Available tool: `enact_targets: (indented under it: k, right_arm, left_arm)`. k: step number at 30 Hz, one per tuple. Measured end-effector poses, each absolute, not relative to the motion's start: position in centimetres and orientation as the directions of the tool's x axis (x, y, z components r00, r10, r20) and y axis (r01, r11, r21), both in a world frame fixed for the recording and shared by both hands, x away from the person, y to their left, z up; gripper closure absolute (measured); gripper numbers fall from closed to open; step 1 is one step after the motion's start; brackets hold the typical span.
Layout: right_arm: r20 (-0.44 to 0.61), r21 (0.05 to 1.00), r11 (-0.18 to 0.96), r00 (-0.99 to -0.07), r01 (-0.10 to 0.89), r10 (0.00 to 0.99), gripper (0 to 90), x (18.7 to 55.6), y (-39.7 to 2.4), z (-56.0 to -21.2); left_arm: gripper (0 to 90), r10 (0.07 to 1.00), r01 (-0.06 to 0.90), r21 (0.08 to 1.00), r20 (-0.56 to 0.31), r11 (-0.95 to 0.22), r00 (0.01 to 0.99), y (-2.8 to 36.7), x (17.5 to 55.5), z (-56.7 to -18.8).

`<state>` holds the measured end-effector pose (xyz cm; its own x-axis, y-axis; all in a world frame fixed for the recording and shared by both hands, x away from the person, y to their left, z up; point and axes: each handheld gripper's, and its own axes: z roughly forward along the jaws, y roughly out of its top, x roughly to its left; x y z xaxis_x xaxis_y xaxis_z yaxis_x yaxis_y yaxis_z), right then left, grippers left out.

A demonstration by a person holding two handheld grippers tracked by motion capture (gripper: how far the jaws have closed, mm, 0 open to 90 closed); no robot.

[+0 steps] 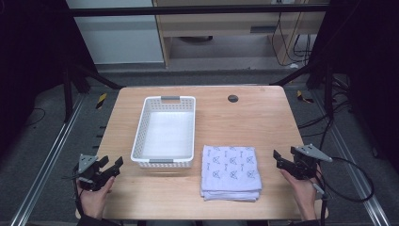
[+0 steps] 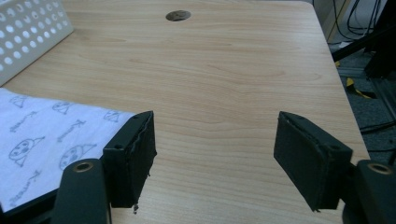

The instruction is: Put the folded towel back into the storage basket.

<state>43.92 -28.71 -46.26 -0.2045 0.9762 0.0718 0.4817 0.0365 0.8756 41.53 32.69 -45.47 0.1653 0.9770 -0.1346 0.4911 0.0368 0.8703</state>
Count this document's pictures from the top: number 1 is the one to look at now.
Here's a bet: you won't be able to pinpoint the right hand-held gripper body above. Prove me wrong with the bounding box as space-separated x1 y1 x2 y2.
280 143 333 181

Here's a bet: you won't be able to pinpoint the white patterned folded towel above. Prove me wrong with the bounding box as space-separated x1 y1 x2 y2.
199 144 263 202

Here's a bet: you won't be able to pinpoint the thin black floor cable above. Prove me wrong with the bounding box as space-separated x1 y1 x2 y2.
24 107 47 128

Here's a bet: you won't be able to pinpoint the white cabinet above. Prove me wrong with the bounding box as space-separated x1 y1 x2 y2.
65 0 166 66

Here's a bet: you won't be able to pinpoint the black diagonal stand strut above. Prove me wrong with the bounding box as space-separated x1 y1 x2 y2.
268 61 316 88
72 62 126 90

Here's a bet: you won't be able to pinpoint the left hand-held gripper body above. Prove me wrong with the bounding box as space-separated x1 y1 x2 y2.
72 153 115 192

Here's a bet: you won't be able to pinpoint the white perforated plastic basket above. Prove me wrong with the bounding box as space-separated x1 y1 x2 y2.
130 95 198 170

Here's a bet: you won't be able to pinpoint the black floor cables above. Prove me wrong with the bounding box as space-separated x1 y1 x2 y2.
296 73 354 139

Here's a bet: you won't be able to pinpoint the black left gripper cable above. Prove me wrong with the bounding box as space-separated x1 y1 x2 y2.
61 163 85 218

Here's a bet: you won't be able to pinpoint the black hanging desk cables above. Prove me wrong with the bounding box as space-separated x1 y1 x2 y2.
270 11 313 68

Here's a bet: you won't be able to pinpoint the yellow black striped tape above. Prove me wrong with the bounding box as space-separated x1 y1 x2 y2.
295 89 315 105
95 92 108 110

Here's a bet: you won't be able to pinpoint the aluminium floor rail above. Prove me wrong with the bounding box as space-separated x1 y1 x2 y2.
310 89 392 226
8 93 87 226

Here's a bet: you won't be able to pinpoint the black metal stand post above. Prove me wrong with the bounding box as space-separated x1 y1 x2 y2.
62 64 75 123
323 64 334 120

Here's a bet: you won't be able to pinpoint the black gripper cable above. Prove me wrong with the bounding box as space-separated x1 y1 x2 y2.
311 155 376 226
61 163 85 218

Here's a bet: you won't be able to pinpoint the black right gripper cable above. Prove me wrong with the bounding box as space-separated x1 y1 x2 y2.
311 155 376 226

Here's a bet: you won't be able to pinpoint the person's right hand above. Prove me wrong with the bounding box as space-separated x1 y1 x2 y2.
279 164 324 221

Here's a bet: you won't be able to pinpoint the black curtain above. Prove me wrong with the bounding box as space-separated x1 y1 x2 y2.
305 0 399 173
0 0 98 158

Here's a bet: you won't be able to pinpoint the black horizontal frame bar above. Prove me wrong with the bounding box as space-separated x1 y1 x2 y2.
68 3 331 18

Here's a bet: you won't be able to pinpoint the light wooden desk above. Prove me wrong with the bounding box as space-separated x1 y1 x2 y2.
152 0 331 68

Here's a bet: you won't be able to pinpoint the person's left hand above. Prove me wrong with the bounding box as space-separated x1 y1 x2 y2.
75 175 116 219

